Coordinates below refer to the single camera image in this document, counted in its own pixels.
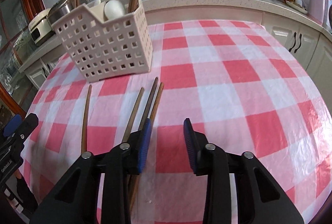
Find beige perforated utensil basket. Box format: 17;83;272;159
52;0;153;82

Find small plate with condiments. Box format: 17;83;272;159
284;0;308;15

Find white lower cabinets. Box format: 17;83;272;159
19;4;332;90

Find kitchen countertop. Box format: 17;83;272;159
18;0;332;74

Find red white checkered tablecloth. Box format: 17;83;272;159
20;20;331;223

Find wooden glass sliding door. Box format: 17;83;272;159
1;0;45;117

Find silver rice cooker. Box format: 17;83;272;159
47;0;90;26

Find white small cooker appliance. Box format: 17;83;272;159
28;8;55;47

